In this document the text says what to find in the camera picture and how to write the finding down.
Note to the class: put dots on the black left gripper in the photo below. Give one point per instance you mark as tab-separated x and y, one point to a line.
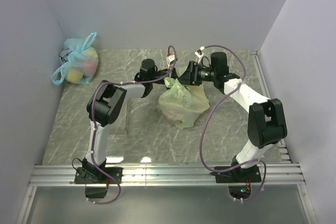
169	83

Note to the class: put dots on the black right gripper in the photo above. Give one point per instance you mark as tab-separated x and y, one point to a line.
190	76

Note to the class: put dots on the pale green plastic bag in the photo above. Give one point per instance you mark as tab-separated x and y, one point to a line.
182	105

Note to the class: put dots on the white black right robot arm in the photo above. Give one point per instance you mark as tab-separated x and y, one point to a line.
266	119

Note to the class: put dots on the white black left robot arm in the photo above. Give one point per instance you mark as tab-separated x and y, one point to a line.
105	106

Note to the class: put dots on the blue plastic bag with fruits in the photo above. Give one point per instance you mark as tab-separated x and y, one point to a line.
78	61

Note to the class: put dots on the clear plastic tray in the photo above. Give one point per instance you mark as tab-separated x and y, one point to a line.
120	126

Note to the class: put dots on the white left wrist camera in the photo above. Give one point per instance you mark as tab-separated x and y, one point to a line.
170	60

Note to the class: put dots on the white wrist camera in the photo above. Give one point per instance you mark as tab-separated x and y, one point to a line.
199	54
170	60

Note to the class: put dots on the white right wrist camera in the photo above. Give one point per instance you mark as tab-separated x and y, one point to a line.
199	54

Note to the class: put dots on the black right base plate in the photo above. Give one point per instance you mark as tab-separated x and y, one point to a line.
239	175

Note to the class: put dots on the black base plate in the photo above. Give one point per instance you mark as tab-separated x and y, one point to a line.
84	177
239	175

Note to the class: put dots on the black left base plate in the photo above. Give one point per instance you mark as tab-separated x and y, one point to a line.
84	177

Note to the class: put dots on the aluminium mounting rail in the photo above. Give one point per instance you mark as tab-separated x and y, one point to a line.
177	174

